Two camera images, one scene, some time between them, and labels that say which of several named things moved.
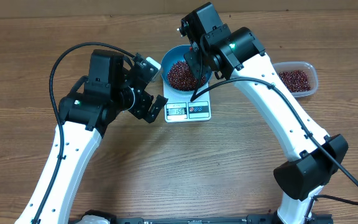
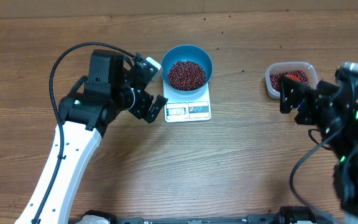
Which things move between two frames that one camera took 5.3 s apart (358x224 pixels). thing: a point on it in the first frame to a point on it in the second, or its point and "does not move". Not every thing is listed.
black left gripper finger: [156, 108] does not move
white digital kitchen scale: [179, 107] does not move
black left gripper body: [141, 104] does not move
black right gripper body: [193, 59] to [305, 101]
